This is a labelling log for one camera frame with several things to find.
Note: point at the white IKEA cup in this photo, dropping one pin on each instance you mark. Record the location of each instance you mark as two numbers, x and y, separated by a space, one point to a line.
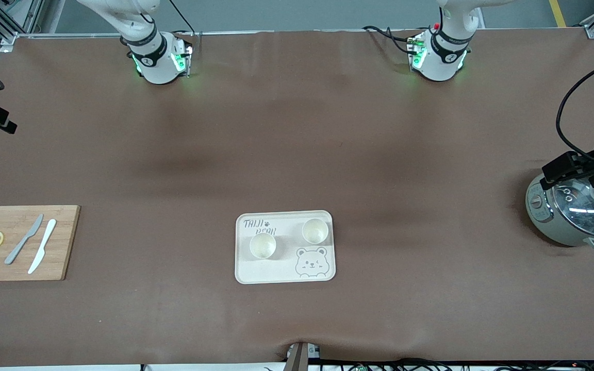
263 246
315 231

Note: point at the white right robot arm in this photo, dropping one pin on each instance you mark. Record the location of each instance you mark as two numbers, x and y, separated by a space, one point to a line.
157 64

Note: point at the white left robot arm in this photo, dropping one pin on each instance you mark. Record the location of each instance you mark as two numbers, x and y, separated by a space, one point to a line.
439 64

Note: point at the white bear print tray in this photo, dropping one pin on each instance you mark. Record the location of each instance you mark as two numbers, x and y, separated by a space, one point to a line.
281 270

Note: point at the white plastic knife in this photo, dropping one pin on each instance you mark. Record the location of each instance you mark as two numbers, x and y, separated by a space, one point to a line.
43 245

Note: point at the grey rice cooker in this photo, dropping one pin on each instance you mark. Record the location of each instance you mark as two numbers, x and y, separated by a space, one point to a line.
570 216

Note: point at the grey plastic knife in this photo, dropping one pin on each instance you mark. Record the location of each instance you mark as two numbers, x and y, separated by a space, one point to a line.
23 240

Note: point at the wooden cutting board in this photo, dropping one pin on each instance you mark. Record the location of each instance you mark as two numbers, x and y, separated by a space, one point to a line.
18 226

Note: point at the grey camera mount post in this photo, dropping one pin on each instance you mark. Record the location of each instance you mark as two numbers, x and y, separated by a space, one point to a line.
299 358

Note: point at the black camera clamp mount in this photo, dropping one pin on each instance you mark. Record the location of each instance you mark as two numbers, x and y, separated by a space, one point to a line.
570 165

